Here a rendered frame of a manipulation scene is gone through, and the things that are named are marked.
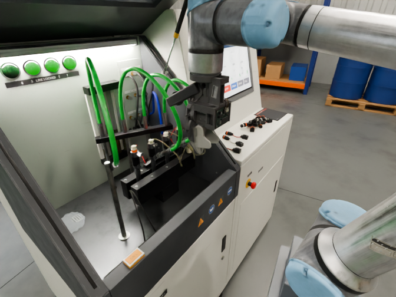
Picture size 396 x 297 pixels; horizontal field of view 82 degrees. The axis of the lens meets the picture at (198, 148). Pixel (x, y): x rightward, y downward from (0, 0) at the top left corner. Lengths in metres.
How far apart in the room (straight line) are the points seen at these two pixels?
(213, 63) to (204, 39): 0.05
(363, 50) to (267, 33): 0.17
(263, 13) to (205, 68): 0.15
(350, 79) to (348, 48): 4.75
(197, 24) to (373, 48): 0.30
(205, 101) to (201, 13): 0.17
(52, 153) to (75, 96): 0.24
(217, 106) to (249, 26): 0.17
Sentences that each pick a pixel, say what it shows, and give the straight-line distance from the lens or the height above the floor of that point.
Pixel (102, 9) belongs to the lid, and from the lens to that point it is 0.91.
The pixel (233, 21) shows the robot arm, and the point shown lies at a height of 1.52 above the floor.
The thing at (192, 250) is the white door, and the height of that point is 0.76.
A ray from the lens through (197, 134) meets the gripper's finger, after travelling 0.57.
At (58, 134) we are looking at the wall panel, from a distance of 1.02.
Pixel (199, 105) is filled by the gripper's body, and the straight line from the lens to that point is 0.52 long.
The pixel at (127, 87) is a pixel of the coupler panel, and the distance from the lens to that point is 1.13.
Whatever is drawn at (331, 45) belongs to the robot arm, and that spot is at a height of 1.48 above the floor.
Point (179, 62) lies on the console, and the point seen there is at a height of 1.35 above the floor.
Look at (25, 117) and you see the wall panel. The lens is 0.97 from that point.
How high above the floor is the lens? 1.52
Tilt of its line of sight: 30 degrees down
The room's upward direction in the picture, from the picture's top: straight up
